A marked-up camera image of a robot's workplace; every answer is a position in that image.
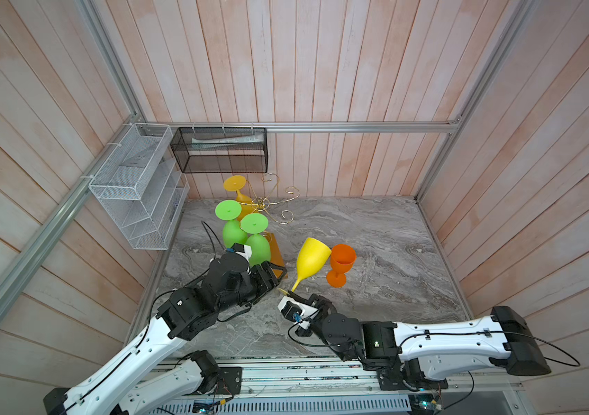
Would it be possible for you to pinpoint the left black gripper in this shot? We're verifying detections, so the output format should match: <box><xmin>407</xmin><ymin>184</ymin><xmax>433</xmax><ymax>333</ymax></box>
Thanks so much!
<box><xmin>217</xmin><ymin>260</ymin><xmax>289</xmax><ymax>312</ymax></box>

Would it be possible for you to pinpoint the orange wine glass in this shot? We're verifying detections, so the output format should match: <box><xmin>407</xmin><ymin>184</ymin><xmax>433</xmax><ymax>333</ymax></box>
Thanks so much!
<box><xmin>327</xmin><ymin>244</ymin><xmax>357</xmax><ymax>288</ymax></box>

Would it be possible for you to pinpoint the green wine glass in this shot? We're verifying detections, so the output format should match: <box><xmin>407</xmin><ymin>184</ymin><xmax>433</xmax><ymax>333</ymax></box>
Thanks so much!
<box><xmin>240</xmin><ymin>213</ymin><xmax>271</xmax><ymax>266</ymax></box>
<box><xmin>215</xmin><ymin>200</ymin><xmax>249</xmax><ymax>248</ymax></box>

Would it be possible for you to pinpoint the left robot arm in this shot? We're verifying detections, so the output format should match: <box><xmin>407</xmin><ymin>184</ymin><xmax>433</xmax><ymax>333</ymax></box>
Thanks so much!
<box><xmin>44</xmin><ymin>251</ymin><xmax>288</xmax><ymax>414</ymax></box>

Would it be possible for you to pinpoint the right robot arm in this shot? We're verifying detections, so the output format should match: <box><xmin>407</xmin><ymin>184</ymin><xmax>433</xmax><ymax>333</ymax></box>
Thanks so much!
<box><xmin>278</xmin><ymin>292</ymin><xmax>552</xmax><ymax>391</ymax></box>

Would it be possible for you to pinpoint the amber yellow wine glass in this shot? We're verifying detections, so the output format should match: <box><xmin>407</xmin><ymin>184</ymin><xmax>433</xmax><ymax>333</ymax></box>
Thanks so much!
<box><xmin>224</xmin><ymin>175</ymin><xmax>255</xmax><ymax>221</ymax></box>

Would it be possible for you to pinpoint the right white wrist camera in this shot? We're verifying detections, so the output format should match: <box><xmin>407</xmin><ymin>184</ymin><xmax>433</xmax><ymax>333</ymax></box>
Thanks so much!
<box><xmin>277</xmin><ymin>297</ymin><xmax>319</xmax><ymax>330</ymax></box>

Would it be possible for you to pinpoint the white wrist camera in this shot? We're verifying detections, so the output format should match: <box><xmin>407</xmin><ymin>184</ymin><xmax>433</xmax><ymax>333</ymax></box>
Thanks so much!
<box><xmin>226</xmin><ymin>243</ymin><xmax>252</xmax><ymax>260</ymax></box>
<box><xmin>277</xmin><ymin>297</ymin><xmax>319</xmax><ymax>330</ymax></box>

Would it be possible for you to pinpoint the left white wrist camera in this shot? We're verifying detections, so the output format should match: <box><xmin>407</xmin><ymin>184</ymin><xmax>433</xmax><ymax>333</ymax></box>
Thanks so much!
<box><xmin>226</xmin><ymin>243</ymin><xmax>252</xmax><ymax>260</ymax></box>

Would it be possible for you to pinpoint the gold wire wine glass rack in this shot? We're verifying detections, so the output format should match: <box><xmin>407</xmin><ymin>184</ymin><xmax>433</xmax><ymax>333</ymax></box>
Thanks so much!
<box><xmin>252</xmin><ymin>173</ymin><xmax>300</xmax><ymax>267</ymax></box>

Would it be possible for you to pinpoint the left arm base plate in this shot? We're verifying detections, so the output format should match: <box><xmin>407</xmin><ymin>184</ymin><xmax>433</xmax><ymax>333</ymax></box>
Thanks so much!
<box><xmin>194</xmin><ymin>366</ymin><xmax>243</xmax><ymax>395</ymax></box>

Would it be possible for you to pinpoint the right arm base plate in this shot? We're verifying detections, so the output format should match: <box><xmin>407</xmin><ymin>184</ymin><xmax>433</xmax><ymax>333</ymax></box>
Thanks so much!
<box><xmin>378</xmin><ymin>360</ymin><xmax>448</xmax><ymax>392</ymax></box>

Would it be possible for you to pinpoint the black mesh wall basket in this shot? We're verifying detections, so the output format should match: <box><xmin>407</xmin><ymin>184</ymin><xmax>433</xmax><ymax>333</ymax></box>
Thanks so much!
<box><xmin>170</xmin><ymin>126</ymin><xmax>269</xmax><ymax>174</ymax></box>

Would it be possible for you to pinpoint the white mesh wall shelf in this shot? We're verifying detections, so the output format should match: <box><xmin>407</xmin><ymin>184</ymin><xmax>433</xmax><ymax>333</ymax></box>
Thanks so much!
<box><xmin>90</xmin><ymin>123</ymin><xmax>189</xmax><ymax>251</ymax></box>

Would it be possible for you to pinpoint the aluminium frame rail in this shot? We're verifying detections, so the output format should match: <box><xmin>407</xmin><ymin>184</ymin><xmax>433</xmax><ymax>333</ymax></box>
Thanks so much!
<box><xmin>144</xmin><ymin>121</ymin><xmax>460</xmax><ymax>133</ymax></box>

